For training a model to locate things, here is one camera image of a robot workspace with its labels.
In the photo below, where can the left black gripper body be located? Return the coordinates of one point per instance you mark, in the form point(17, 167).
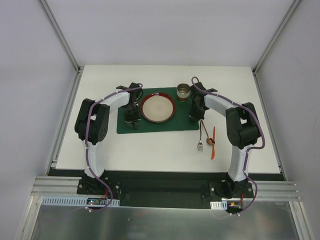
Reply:
point(132, 119)

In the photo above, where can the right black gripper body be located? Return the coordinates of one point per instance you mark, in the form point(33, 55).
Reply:
point(195, 115)

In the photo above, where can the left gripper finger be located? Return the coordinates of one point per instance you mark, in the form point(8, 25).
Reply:
point(132, 125)
point(136, 124)

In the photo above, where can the red rimmed beige plate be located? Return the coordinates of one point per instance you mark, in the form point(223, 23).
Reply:
point(158, 107)

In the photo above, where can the steel cup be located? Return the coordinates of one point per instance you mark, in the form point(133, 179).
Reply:
point(183, 92)

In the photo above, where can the copper spoon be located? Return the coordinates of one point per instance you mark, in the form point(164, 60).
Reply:
point(208, 139)

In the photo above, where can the silver fork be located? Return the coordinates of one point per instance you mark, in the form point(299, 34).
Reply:
point(200, 144)

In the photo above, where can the orange knife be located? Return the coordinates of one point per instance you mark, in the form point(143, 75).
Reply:
point(213, 143)

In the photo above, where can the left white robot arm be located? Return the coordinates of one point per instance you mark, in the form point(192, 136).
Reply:
point(92, 124)

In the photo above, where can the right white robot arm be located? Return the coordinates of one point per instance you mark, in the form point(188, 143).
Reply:
point(242, 128)

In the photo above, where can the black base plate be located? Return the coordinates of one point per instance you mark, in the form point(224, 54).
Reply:
point(150, 189)

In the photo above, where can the right white cable duct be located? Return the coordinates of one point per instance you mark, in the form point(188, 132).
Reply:
point(219, 205)

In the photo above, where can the white cable duct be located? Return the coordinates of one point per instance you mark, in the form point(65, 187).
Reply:
point(79, 201)
point(219, 205)

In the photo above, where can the left white cable duct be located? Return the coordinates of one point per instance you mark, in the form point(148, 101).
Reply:
point(79, 201)

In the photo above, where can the aluminium front rail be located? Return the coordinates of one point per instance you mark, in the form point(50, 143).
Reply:
point(67, 186)

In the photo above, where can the left aluminium frame post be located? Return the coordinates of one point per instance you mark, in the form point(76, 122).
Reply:
point(59, 34)

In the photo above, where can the aluminium frame post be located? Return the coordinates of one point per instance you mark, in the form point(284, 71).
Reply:
point(276, 35)
point(59, 34)

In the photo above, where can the right aluminium frame post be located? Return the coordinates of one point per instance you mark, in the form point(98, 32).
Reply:
point(276, 35)

